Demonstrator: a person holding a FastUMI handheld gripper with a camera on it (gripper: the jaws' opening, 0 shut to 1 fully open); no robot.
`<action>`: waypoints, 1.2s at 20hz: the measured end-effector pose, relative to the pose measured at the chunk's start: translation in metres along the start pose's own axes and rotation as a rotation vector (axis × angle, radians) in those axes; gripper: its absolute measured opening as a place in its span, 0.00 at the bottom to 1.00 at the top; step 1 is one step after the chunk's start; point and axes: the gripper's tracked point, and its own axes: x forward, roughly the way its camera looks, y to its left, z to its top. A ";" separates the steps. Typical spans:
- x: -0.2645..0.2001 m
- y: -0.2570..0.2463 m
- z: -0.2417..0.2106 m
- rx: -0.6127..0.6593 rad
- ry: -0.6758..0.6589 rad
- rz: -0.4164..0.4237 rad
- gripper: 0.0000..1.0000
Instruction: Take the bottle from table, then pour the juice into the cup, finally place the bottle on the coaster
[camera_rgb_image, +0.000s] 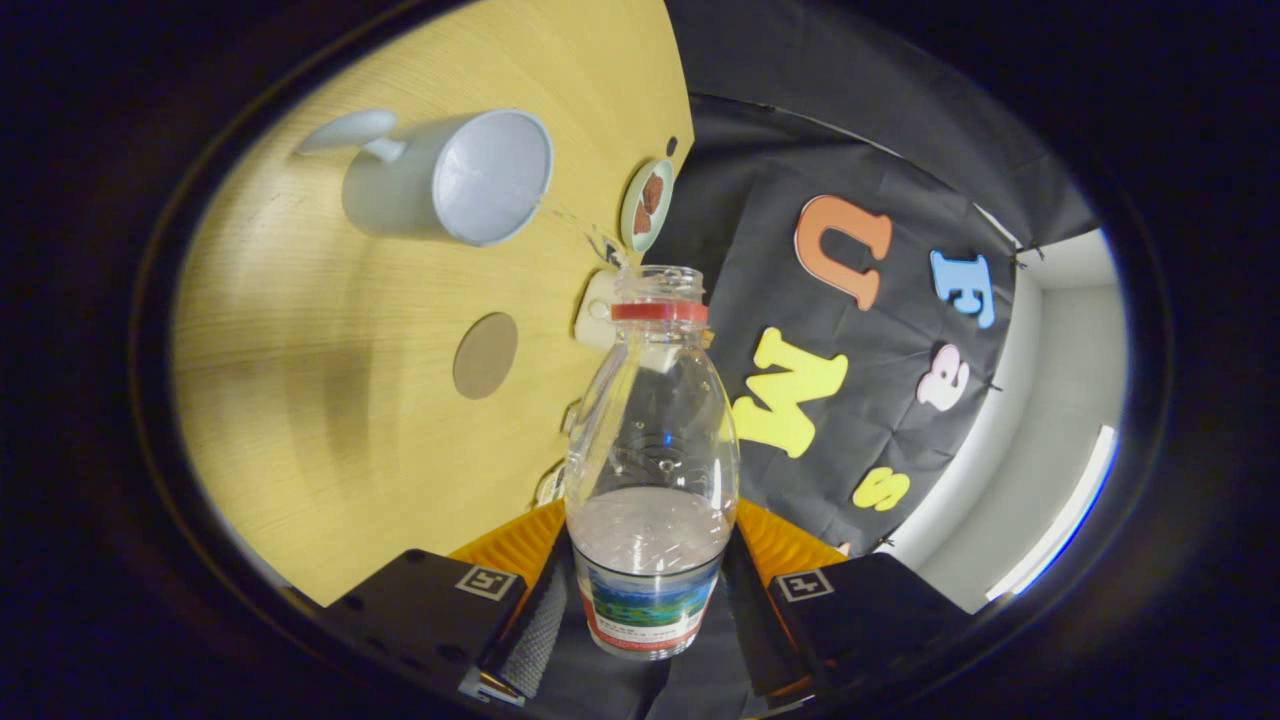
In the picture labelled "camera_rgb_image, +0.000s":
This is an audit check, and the pale green plate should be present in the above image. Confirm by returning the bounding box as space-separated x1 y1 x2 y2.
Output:
619 159 676 254

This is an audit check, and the wooden table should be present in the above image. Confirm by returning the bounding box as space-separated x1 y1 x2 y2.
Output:
172 0 696 608

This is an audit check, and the long ceiling light panel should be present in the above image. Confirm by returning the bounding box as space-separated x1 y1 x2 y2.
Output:
985 425 1116 601

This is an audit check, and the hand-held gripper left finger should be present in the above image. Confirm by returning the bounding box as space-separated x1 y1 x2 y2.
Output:
325 498 576 706

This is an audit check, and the pale cup with handle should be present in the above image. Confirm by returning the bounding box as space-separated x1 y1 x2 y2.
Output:
295 107 554 248

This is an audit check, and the round brown coaster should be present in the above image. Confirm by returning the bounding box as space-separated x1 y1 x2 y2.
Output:
452 312 519 401

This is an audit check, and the clear plastic juice bottle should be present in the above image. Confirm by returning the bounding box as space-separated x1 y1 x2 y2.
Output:
565 265 742 661

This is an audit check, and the white toaster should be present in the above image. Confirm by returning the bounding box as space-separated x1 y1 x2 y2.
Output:
573 268 626 351

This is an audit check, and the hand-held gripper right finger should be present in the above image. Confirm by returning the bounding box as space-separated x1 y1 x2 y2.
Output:
722 497 976 701

